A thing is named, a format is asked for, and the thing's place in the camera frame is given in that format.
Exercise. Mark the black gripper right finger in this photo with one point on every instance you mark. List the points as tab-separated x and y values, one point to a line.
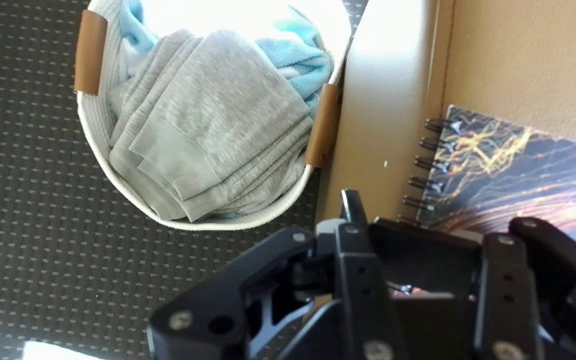
509	300

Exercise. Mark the small white object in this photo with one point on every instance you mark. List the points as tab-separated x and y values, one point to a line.
54	352

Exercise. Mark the grey folded towel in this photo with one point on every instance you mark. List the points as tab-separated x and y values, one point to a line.
201	126

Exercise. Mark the light blue towel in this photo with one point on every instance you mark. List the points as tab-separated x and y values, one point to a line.
295	60

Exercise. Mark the dark spiral notebook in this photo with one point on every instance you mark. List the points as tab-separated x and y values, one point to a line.
514	167

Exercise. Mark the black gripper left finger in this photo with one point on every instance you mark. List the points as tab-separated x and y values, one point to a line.
361	300

